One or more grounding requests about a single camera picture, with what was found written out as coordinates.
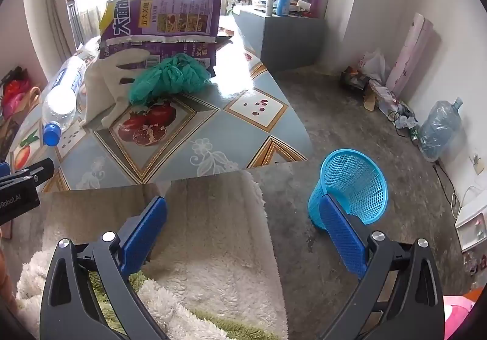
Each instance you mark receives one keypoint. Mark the grey-brown sheet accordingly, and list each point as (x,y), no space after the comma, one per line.
(87,207)

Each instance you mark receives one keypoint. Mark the purple cup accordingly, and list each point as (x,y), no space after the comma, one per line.
(315,5)

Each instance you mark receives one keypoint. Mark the white fluffy blanket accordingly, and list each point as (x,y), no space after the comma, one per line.
(34,279)

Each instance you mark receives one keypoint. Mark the green fluffy blanket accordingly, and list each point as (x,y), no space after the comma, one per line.
(213,321)

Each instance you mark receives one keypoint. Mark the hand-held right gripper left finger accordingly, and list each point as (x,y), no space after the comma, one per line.
(146,233)

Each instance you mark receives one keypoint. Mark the white glove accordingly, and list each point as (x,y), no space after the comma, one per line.
(99,89)

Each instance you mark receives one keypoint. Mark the red plastic bag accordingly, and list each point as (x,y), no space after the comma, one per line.
(15,90)

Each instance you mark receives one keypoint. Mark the clear water bottle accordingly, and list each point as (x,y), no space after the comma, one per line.
(61,100)

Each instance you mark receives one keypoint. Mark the pink floral roll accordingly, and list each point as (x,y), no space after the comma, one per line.
(409,54)

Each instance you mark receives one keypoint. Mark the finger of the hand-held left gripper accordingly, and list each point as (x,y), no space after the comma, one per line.
(34,172)
(3,168)

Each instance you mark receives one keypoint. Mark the brown cardboard piece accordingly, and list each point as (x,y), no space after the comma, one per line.
(371,98)

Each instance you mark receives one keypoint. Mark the purple snack bag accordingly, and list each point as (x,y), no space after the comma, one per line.
(171,20)

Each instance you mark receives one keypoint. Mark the small white bottle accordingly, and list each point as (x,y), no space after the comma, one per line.
(270,7)

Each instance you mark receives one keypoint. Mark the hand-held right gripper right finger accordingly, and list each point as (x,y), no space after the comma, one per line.
(342,237)

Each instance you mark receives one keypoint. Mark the white drawer unit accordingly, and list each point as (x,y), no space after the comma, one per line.
(471,226)

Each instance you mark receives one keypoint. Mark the blue mesh wastebasket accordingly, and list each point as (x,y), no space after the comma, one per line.
(354,180)

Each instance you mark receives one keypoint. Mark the dark box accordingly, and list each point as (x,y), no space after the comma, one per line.
(352,78)

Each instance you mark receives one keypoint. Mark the grey cabinet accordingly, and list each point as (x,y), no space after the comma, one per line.
(293,43)

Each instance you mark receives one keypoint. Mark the white plastic bag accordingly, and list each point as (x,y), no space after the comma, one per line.
(374,64)

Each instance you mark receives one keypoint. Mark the blue bottle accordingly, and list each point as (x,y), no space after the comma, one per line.
(284,1)

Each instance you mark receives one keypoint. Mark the large water jug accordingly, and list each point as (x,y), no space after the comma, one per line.
(441,130)

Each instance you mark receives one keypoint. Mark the pink cloth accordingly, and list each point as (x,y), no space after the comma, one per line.
(458,315)

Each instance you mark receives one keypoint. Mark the beige plush blanket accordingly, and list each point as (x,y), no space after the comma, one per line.
(228,241)

